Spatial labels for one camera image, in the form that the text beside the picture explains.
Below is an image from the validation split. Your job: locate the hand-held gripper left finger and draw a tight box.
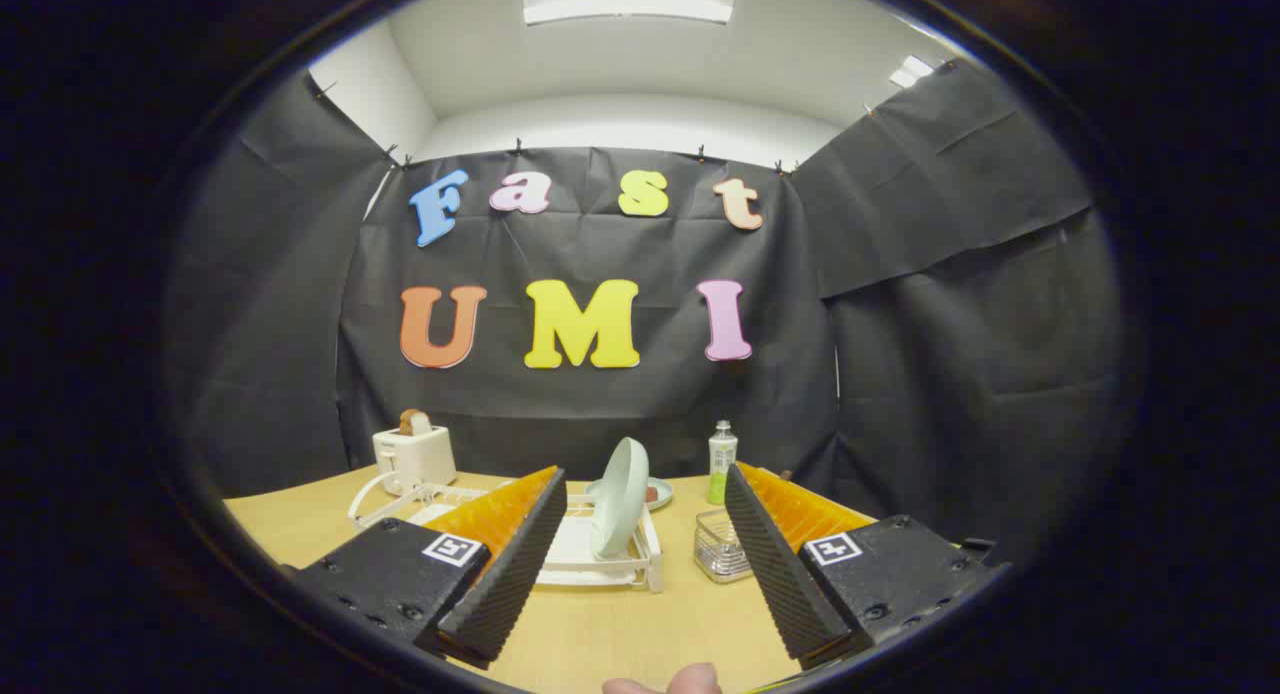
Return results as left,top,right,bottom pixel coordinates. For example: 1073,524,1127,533
290,464,569,672

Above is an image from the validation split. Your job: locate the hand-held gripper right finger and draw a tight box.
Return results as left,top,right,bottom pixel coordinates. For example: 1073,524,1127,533
724,462,1011,672

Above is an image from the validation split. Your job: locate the white wire dish rack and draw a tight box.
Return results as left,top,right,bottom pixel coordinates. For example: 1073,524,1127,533
348,471,665,594

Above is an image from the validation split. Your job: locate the metal wire basket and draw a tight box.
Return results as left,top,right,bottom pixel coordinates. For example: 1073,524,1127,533
694,508,753,584

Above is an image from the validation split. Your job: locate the pale green plate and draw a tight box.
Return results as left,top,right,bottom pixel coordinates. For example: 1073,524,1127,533
585,477,674,512
590,437,650,560

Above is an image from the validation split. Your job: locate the green tea bottle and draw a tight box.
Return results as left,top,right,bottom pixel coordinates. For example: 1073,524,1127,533
707,420,739,506

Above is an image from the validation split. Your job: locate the white toaster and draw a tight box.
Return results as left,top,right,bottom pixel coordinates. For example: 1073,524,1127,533
372,424,458,495

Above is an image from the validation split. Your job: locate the black backdrop cloth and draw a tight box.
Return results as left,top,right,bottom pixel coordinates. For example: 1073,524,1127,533
160,59,1131,565

